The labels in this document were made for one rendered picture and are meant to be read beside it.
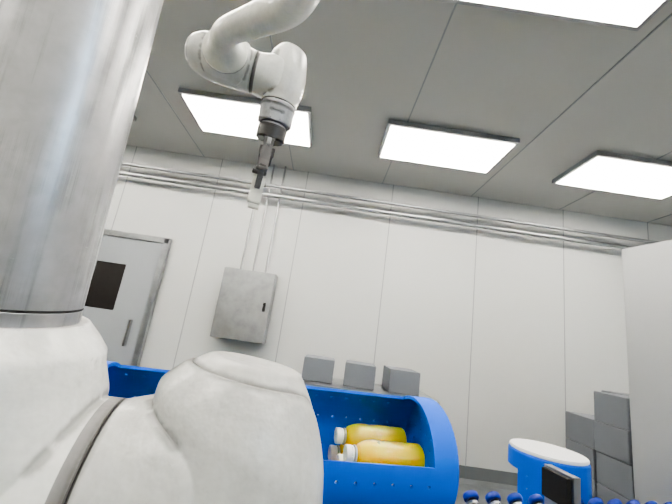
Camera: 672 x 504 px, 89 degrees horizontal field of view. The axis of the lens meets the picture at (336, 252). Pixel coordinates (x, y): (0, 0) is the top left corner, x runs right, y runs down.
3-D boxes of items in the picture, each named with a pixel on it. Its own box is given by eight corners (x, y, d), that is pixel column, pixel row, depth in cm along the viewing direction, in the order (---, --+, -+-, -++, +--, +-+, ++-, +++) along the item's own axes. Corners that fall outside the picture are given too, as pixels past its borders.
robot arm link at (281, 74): (295, 119, 96) (248, 103, 93) (309, 66, 97) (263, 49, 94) (300, 104, 86) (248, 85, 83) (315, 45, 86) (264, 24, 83)
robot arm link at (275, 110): (262, 92, 84) (255, 115, 84) (297, 105, 87) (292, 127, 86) (260, 106, 93) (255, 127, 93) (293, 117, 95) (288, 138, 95)
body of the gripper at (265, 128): (258, 127, 93) (250, 160, 93) (259, 115, 85) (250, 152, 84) (285, 136, 95) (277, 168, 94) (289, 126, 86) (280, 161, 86)
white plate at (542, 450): (571, 447, 150) (571, 450, 149) (502, 434, 156) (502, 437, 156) (604, 469, 124) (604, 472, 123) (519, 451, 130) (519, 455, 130)
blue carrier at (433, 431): (453, 555, 75) (467, 419, 79) (-10, 547, 59) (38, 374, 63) (401, 484, 103) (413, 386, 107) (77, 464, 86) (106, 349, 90)
